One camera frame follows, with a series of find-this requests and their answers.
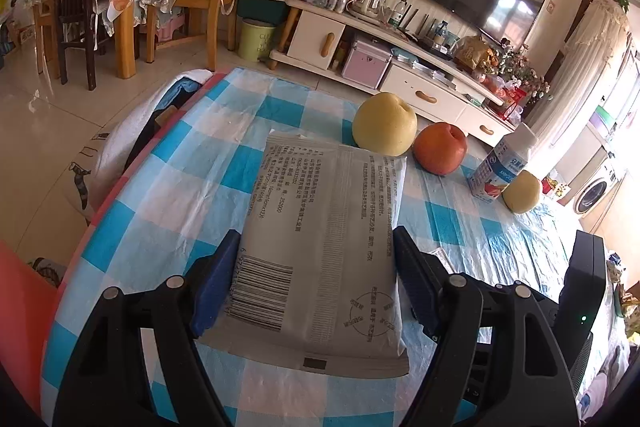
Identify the glass electric kettle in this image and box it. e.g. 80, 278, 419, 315
349, 0, 392, 21

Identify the yellow pear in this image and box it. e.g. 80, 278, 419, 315
352, 91, 419, 158
501, 170, 543, 215

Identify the white washing machine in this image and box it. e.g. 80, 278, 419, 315
569, 156, 622, 219

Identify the blue checked tablecloth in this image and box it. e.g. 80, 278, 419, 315
40, 67, 632, 427

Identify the red gift bag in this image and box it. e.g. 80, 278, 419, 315
499, 87, 529, 121

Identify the white yogurt drink bottle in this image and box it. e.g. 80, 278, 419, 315
468, 122, 539, 204

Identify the orange red apple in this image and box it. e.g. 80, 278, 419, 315
412, 122, 469, 176

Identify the orange red plastic object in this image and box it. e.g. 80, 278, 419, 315
0, 238, 59, 414

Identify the cream curtain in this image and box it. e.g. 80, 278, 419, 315
526, 0, 632, 148

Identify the clear plastic water bottle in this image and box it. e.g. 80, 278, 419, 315
387, 0, 407, 30

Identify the white packet with grey print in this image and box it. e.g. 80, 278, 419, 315
196, 130, 412, 379

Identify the white cloth covered seat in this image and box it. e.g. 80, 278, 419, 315
91, 68, 227, 208

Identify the dried flower arrangement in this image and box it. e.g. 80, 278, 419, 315
481, 41, 552, 104

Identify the dining table with printed cloth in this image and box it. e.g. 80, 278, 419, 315
31, 0, 147, 81

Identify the pink storage case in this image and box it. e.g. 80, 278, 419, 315
341, 37, 393, 91

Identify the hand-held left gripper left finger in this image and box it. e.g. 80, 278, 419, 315
52, 229, 242, 427

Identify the white TV cabinet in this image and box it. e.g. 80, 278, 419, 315
269, 0, 522, 148

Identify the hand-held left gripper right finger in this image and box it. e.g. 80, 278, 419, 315
392, 226, 583, 427

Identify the light green trash bin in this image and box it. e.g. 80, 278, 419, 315
237, 19, 277, 64

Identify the dark wooden chair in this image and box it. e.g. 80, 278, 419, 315
46, 0, 109, 91

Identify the beige snack bag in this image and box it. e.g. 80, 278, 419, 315
453, 35, 494, 71

